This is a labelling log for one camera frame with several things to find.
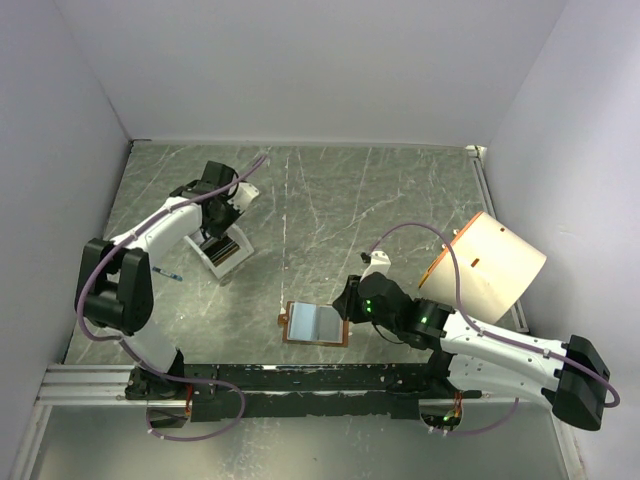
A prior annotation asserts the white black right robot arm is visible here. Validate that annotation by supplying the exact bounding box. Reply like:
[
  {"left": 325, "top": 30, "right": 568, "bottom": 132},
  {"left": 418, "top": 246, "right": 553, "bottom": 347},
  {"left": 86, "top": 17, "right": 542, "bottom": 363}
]
[{"left": 332, "top": 272, "right": 610, "bottom": 431}]

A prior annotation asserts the gold striped credit card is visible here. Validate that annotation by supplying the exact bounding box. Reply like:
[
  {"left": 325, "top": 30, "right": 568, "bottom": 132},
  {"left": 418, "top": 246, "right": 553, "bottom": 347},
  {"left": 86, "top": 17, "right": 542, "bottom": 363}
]
[{"left": 201, "top": 236, "right": 240, "bottom": 266}]

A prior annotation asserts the blue pen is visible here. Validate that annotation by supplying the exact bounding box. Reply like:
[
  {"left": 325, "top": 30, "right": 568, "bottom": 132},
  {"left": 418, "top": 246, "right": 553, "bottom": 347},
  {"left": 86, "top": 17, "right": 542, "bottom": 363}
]
[{"left": 152, "top": 266, "right": 183, "bottom": 282}]

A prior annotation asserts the white cylinder with wooden base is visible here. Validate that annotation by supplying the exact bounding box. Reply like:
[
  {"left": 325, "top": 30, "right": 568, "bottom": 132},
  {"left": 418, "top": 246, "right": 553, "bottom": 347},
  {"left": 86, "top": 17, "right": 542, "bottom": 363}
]
[{"left": 419, "top": 212, "right": 547, "bottom": 324}]

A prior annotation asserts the white card box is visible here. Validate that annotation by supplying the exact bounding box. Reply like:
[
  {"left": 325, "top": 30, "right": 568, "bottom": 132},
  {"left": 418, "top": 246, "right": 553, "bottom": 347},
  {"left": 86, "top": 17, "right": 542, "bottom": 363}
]
[{"left": 183, "top": 225, "right": 254, "bottom": 280}]

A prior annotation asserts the brown leather card holder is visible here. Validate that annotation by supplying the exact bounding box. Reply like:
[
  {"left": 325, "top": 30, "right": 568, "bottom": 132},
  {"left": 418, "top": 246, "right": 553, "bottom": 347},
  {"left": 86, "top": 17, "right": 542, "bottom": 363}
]
[{"left": 278, "top": 301, "right": 349, "bottom": 347}]

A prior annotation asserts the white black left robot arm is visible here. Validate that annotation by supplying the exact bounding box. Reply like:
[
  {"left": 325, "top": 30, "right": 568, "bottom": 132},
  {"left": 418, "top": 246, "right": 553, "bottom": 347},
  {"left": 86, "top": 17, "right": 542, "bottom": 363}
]
[{"left": 74, "top": 161, "right": 259, "bottom": 399}]

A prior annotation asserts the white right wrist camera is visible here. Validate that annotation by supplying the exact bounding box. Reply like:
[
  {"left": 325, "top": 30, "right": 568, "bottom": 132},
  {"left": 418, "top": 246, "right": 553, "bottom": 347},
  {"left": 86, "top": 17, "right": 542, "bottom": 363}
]
[{"left": 362, "top": 250, "right": 391, "bottom": 278}]

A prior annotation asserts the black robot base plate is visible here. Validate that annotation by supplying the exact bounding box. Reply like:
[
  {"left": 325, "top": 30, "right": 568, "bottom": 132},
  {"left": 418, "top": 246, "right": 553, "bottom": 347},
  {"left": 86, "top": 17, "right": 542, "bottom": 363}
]
[{"left": 124, "top": 359, "right": 459, "bottom": 422}]

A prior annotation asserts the aluminium front rail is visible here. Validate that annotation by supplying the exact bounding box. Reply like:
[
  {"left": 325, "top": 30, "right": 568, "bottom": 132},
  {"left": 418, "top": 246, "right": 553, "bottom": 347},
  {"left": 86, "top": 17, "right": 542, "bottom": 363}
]
[{"left": 36, "top": 364, "right": 185, "bottom": 407}]

